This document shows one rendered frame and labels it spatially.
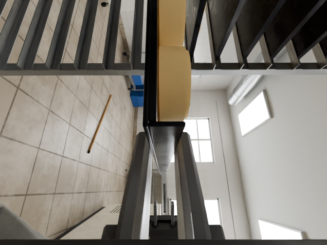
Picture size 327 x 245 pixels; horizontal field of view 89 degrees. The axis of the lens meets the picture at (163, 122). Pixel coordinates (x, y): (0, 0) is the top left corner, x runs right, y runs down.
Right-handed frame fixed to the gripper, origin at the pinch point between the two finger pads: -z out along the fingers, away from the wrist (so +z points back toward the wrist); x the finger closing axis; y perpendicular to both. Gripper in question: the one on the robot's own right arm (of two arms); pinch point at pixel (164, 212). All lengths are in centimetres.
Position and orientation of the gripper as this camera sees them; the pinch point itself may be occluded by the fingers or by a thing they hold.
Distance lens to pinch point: 54.5
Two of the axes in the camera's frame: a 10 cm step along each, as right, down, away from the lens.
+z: 0.0, 9.8, 1.9
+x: 10.0, -0.1, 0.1
